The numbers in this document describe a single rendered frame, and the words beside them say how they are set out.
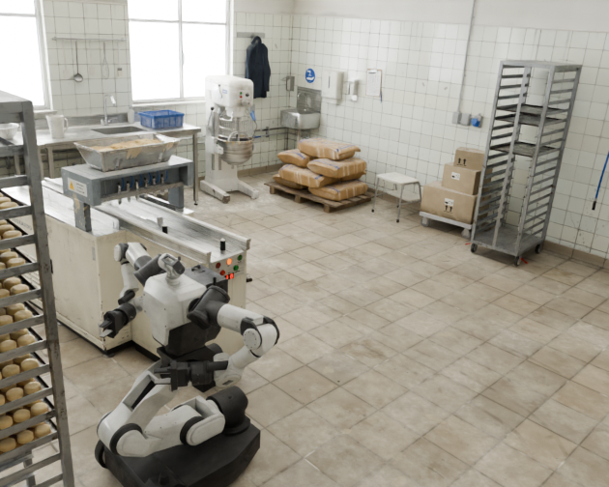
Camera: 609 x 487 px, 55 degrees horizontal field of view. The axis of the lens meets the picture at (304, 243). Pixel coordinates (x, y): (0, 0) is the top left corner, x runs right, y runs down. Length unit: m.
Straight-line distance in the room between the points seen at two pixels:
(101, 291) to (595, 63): 4.64
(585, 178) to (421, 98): 2.01
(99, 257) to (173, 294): 1.27
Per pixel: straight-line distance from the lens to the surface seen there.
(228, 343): 3.50
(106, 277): 3.68
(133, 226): 3.58
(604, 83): 6.08
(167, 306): 2.40
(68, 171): 3.66
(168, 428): 2.77
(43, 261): 1.93
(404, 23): 7.15
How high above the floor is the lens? 2.07
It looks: 21 degrees down
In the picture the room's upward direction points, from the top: 3 degrees clockwise
